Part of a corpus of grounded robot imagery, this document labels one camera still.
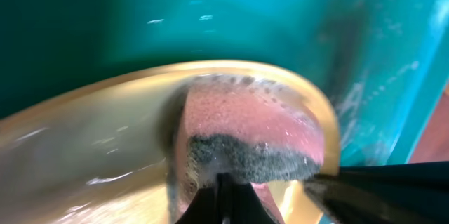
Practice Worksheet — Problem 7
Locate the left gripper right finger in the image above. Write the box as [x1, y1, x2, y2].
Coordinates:
[224, 174, 276, 224]

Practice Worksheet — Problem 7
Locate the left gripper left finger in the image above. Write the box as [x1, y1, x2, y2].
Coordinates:
[176, 174, 223, 224]

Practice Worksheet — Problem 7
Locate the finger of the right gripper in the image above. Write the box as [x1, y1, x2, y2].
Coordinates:
[303, 180, 448, 223]
[317, 162, 448, 187]

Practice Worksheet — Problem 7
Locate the green and pink sponge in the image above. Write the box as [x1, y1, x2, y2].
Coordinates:
[170, 75, 324, 223]

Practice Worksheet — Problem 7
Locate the yellow plate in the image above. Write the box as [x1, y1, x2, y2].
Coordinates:
[1, 60, 340, 223]

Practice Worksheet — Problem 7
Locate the teal plastic serving tray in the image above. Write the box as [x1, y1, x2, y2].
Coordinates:
[1, 0, 448, 176]

